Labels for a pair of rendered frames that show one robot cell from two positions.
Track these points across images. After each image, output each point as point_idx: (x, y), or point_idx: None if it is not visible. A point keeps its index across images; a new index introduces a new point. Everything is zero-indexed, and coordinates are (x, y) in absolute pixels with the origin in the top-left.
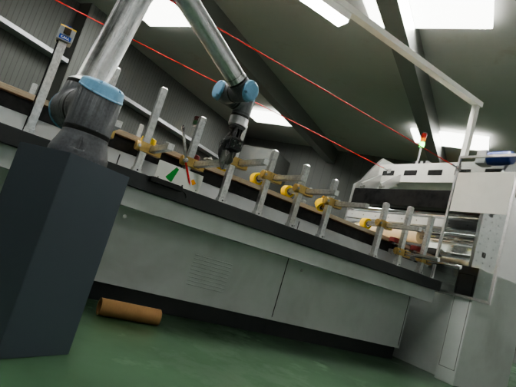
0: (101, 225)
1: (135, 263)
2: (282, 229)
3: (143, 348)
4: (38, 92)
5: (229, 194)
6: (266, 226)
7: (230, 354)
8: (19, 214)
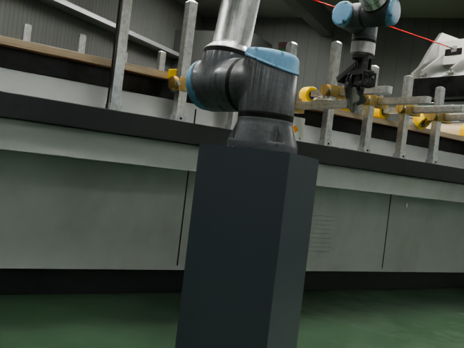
0: (306, 223)
1: None
2: (394, 163)
3: (326, 344)
4: (113, 55)
5: (320, 130)
6: (378, 164)
7: (392, 327)
8: (234, 233)
